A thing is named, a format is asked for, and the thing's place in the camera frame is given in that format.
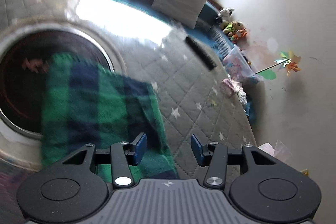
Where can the pale pink bag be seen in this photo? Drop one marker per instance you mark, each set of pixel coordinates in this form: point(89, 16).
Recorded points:
point(281, 151)

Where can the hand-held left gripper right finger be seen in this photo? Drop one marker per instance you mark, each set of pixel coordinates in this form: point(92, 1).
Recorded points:
point(198, 150)

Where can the clear printed plastic bag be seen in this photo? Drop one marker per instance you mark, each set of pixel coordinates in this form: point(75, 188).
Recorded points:
point(236, 64)

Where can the green blue plaid shirt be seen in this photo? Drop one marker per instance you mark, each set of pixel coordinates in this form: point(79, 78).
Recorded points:
point(86, 98)

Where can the grey quilted star table cover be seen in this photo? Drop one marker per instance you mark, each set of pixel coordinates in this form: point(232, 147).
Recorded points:
point(189, 98)

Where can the colourful pinwheel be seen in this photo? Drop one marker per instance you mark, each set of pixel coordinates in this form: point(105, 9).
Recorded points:
point(288, 64)

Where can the brown green plush toy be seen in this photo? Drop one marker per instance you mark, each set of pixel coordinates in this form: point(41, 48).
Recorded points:
point(232, 27)

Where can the grey square cushion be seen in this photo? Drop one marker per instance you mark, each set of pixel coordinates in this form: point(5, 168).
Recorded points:
point(178, 1)

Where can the orange plush toy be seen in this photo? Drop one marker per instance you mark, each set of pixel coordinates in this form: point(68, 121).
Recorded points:
point(240, 35)

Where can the black remote control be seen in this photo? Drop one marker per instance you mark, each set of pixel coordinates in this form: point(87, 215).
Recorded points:
point(200, 52)

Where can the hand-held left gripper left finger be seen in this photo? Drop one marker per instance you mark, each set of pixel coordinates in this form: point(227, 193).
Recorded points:
point(139, 149)

